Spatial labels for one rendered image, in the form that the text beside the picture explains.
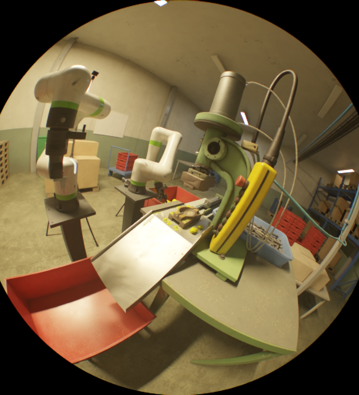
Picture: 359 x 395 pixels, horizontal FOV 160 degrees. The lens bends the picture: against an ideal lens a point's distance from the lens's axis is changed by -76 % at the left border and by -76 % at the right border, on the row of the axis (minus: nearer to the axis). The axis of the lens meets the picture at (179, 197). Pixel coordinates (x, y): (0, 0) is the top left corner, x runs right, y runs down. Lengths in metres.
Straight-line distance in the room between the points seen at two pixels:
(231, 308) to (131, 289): 0.34
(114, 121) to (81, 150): 2.26
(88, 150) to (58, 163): 2.69
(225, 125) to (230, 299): 0.59
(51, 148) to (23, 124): 4.46
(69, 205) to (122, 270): 0.40
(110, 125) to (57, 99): 4.57
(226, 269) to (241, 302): 0.14
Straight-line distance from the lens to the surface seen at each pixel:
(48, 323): 0.87
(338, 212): 6.65
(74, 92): 0.41
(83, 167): 2.75
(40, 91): 0.51
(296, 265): 1.79
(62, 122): 0.39
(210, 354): 1.49
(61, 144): 0.41
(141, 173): 0.92
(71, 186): 0.66
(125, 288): 0.50
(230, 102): 0.57
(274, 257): 0.80
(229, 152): 0.52
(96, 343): 0.78
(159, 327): 1.35
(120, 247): 0.56
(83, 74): 0.42
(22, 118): 4.88
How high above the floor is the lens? 1.31
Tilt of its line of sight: 20 degrees down
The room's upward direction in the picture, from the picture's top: 19 degrees clockwise
